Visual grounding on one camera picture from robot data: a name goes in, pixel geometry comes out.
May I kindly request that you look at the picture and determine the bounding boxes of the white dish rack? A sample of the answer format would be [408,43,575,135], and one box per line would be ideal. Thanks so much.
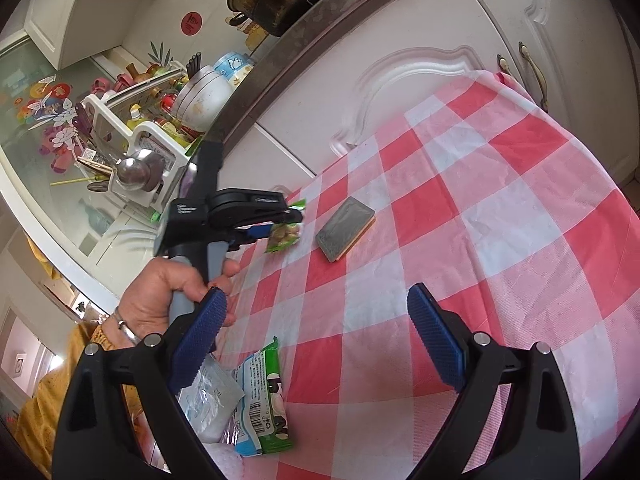
[81,61,189,212]

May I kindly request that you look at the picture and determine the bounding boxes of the white wet wipes pack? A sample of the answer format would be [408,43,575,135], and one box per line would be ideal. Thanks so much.
[178,356,244,443]

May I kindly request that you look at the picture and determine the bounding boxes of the green blue white wrapper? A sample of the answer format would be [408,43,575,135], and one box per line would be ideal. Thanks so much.
[226,337,293,457]

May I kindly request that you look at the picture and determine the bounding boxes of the green snack packet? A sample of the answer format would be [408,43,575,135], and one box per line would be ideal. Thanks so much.
[265,198,307,254]

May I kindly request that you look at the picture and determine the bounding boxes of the red white checkered tablecloth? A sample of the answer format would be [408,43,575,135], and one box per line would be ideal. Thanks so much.
[219,72,639,479]

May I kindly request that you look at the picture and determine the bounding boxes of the person left hand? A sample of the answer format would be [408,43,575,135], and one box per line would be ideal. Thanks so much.
[117,258,241,338]

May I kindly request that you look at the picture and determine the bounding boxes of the steel ladle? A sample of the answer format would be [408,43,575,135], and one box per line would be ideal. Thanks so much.
[86,148,166,194]

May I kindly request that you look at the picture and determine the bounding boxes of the white cabinet doors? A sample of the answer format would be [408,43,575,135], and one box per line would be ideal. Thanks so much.
[214,0,639,193]

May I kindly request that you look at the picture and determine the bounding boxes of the grey yellow sponge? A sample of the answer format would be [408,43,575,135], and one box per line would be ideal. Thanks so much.
[316,196,375,262]

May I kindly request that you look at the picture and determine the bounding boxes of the white bowl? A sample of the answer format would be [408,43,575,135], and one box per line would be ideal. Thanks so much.
[171,65,233,133]

